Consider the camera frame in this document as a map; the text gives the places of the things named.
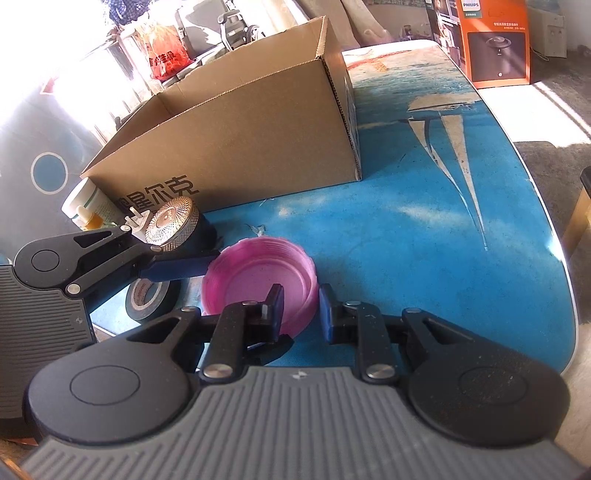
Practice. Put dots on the orange appliance carton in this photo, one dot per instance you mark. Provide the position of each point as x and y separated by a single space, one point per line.
498 50

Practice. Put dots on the red plastic bag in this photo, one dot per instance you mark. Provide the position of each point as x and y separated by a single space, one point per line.
166 60

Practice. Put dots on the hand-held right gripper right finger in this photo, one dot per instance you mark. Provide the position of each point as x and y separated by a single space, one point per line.
327 314

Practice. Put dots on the pink plastic lid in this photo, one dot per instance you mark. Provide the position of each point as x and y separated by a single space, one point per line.
258 272

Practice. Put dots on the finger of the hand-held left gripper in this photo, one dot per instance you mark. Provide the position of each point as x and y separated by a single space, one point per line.
184 266

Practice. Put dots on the wheelchair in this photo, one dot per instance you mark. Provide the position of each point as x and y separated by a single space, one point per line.
231 27

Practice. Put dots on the grey blanket with circles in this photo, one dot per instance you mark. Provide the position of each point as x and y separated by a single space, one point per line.
46 170

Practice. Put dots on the dark stool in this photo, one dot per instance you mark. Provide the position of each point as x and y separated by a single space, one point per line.
579 217

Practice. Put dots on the white pill bottle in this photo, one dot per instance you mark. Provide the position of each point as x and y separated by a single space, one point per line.
92 196

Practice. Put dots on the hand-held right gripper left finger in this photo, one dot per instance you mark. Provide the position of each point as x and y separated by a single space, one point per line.
277 309

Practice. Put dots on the black tape roll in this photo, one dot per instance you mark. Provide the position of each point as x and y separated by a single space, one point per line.
171 295

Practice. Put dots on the grey curtain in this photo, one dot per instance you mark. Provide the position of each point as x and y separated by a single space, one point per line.
369 18

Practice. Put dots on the white charger plug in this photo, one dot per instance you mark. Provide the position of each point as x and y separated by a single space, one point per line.
138 227

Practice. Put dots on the rose gold lid jar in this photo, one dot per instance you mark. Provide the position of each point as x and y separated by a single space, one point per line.
171 224

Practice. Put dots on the blue checked cloth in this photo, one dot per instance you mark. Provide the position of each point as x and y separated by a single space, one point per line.
127 10

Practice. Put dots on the green dropper bottle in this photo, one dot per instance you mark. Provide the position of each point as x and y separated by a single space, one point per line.
92 222

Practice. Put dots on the brown cardboard box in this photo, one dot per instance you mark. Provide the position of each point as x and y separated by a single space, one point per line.
254 152

